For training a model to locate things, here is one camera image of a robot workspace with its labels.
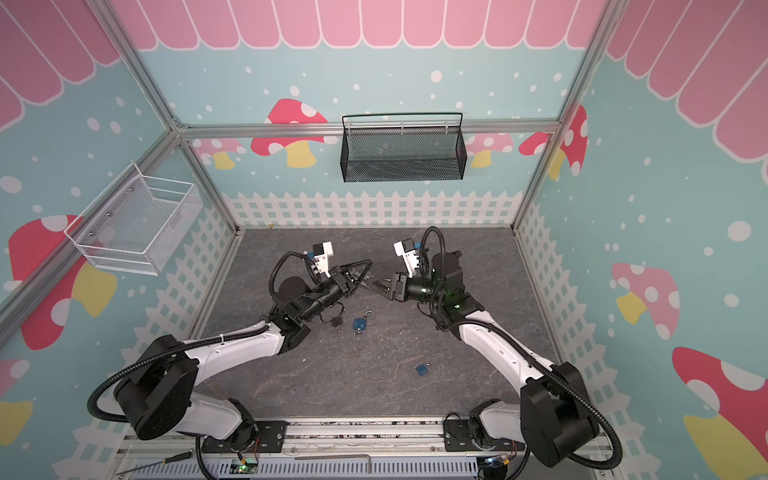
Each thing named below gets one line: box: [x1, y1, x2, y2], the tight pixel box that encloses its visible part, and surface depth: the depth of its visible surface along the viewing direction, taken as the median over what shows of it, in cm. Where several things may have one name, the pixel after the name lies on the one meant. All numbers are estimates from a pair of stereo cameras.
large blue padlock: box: [353, 310, 375, 331], surface depth 96 cm
